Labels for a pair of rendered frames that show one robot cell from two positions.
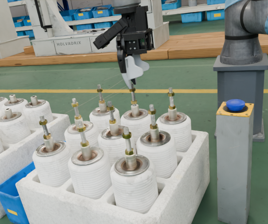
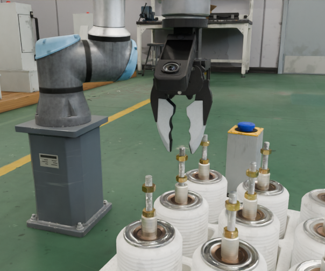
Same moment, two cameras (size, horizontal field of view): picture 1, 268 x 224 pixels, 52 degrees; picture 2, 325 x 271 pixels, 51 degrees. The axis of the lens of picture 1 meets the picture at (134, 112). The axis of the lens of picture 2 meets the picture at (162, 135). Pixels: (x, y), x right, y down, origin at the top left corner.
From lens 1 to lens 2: 1.00 m
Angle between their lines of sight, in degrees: 89
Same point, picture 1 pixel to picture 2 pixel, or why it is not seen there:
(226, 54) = (64, 113)
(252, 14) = (106, 57)
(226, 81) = (82, 148)
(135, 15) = (199, 34)
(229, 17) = (65, 62)
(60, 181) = not seen: outside the picture
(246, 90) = (95, 152)
